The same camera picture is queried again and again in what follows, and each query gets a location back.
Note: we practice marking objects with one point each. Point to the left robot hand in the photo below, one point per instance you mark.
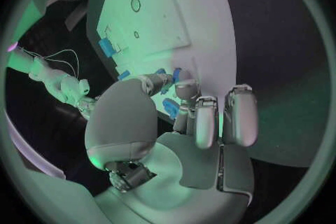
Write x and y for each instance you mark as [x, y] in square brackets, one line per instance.
[123, 114]

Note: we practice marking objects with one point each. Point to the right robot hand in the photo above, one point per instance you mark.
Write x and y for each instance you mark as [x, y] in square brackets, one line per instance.
[86, 105]

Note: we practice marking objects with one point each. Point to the blue peg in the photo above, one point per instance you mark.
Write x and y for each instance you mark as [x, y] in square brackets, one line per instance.
[176, 74]
[160, 71]

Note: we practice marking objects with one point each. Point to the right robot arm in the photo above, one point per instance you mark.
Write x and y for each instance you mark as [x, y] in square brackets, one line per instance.
[52, 79]

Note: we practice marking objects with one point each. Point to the white task board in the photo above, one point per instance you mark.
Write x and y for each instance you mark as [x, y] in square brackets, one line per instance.
[157, 18]

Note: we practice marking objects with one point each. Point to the blue plug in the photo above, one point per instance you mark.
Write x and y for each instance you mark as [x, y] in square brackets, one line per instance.
[124, 75]

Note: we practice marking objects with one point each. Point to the blue block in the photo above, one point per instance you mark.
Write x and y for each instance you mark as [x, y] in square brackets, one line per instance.
[107, 47]

